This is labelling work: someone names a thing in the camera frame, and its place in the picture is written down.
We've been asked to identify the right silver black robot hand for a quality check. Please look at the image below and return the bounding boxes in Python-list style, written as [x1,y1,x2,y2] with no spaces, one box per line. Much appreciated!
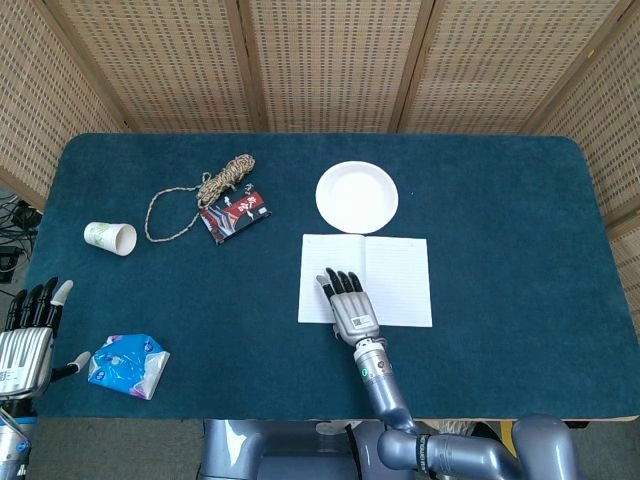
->
[315,267,382,346]

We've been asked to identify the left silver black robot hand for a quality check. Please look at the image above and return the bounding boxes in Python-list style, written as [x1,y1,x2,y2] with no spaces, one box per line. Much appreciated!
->
[0,277,92,401]

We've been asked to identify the white lined notebook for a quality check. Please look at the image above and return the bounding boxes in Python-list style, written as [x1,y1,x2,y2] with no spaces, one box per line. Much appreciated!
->
[297,233,434,329]

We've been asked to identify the blue white tissue pack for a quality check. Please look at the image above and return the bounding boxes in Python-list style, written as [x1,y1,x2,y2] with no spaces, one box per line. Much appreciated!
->
[87,333,171,402]

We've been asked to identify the white paper plate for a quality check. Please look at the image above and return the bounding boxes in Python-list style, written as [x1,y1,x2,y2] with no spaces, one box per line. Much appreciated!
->
[315,160,400,235]

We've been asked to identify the dark teal tablecloth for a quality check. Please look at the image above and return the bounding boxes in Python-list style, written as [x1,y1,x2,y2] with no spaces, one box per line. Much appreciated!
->
[24,132,640,421]

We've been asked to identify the white paper cup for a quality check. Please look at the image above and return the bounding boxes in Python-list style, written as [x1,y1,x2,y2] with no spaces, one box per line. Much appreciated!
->
[83,221,138,258]

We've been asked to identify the red black card box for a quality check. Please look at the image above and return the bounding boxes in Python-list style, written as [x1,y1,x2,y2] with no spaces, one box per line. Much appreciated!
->
[199,191,273,246]

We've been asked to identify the grey robot torso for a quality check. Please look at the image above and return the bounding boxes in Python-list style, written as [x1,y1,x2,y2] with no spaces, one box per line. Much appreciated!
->
[198,418,386,480]

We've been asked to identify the woven bamboo folding screen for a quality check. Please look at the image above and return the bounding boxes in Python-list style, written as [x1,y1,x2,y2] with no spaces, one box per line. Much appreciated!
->
[0,0,640,341]

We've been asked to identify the black cables on floor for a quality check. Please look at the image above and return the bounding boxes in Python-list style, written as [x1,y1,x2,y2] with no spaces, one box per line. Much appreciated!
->
[0,187,44,296]

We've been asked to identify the braided camouflage rope bundle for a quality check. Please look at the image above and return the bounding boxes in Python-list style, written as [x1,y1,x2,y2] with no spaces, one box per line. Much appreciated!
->
[144,153,257,244]

